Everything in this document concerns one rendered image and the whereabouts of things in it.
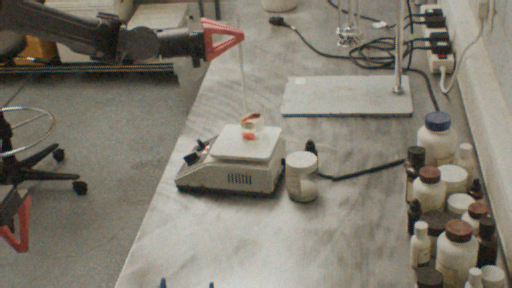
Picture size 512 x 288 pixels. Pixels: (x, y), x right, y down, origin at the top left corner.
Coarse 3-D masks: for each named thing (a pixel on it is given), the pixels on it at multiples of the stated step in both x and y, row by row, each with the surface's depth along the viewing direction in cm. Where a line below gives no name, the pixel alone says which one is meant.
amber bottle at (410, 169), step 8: (416, 152) 129; (424, 152) 129; (416, 160) 129; (424, 160) 130; (408, 168) 131; (416, 168) 130; (408, 176) 131; (416, 176) 130; (408, 184) 132; (408, 192) 133; (408, 200) 133
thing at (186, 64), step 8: (224, 24) 317; (216, 40) 320; (176, 64) 300; (184, 64) 297; (192, 64) 295; (200, 64) 294; (208, 64) 293; (176, 72) 305; (192, 72) 297; (200, 72) 296; (192, 80) 299
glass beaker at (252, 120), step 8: (240, 104) 140; (248, 104) 141; (256, 104) 141; (240, 112) 137; (248, 112) 136; (256, 112) 137; (240, 120) 139; (248, 120) 137; (256, 120) 138; (264, 120) 140; (240, 128) 140; (248, 128) 138; (256, 128) 138; (264, 128) 140; (240, 136) 141; (248, 136) 139; (256, 136) 139; (264, 136) 141
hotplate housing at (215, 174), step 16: (208, 160) 140; (224, 160) 139; (240, 160) 138; (272, 160) 138; (176, 176) 143; (192, 176) 141; (208, 176) 140; (224, 176) 139; (240, 176) 138; (256, 176) 137; (272, 176) 137; (240, 192) 140; (256, 192) 139; (272, 192) 140
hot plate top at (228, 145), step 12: (228, 132) 145; (276, 132) 143; (216, 144) 141; (228, 144) 140; (240, 144) 140; (252, 144) 140; (264, 144) 139; (276, 144) 140; (216, 156) 138; (228, 156) 137; (240, 156) 136; (252, 156) 136; (264, 156) 136
